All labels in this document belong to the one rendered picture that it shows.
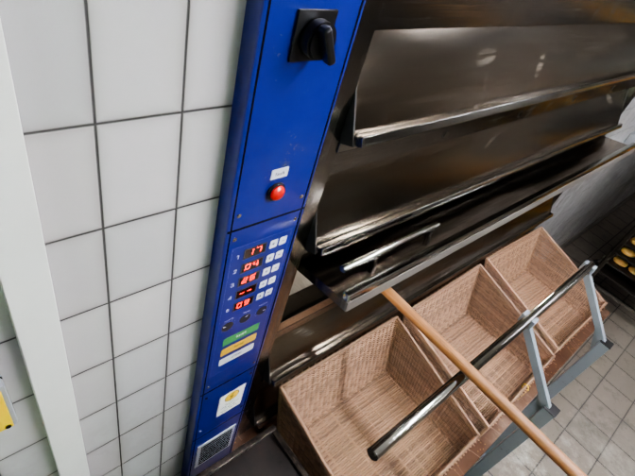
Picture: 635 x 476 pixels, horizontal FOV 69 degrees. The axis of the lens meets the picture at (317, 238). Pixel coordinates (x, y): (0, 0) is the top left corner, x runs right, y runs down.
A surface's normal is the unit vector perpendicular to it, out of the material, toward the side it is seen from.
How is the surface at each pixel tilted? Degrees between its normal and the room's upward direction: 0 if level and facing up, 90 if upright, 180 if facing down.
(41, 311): 90
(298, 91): 90
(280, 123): 90
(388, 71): 70
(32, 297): 90
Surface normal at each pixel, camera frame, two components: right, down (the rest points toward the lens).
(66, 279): 0.62, 0.63
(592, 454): 0.25, -0.72
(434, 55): 0.67, 0.34
